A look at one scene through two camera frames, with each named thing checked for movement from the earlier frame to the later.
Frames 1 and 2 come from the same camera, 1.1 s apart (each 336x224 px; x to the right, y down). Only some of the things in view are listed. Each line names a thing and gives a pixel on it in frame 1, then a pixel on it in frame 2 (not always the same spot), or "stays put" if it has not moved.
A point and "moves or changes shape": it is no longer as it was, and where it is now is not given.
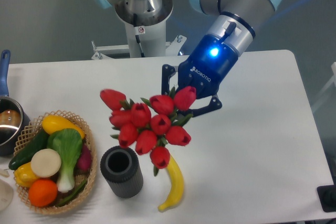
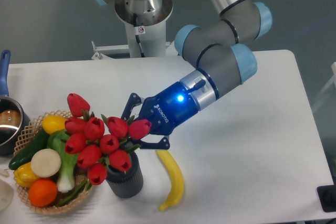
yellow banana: x=177 y=181 stays put
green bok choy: x=68 y=142 stays put
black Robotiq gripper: x=209 y=61 to x=166 y=111
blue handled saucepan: x=14 y=122 stays put
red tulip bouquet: x=148 y=126 moves or changes shape
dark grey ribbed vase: x=120 y=168 stays put
